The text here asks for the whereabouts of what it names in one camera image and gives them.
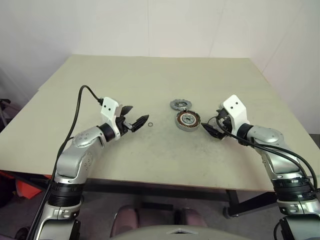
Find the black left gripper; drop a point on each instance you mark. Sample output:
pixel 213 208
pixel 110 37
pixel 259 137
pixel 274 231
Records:
pixel 121 126

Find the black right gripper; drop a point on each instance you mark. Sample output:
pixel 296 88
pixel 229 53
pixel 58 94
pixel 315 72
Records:
pixel 226 122

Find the grey metal round cover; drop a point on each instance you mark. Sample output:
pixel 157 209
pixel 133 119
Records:
pixel 180 104

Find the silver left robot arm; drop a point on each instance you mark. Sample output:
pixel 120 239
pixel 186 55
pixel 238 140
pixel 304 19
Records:
pixel 75 157

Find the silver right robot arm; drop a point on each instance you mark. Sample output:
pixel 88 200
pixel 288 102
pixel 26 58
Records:
pixel 270 136

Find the motor stator with copper windings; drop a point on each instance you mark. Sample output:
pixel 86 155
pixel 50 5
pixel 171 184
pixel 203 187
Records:
pixel 187 120

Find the maroon rounded shape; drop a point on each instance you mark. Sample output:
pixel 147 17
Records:
pixel 126 217

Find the grey robot torso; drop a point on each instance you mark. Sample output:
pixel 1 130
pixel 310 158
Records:
pixel 160 233

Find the orange object under table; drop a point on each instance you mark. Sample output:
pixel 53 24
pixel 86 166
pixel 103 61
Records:
pixel 27 190

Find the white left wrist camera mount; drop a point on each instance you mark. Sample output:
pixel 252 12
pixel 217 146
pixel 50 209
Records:
pixel 108 106

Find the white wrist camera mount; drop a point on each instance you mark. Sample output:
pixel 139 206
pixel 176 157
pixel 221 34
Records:
pixel 236 107
pixel 108 106

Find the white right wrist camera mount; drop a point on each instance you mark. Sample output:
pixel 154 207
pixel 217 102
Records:
pixel 236 107

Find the black metal table frame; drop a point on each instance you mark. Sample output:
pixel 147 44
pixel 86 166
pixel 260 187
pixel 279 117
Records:
pixel 155 192

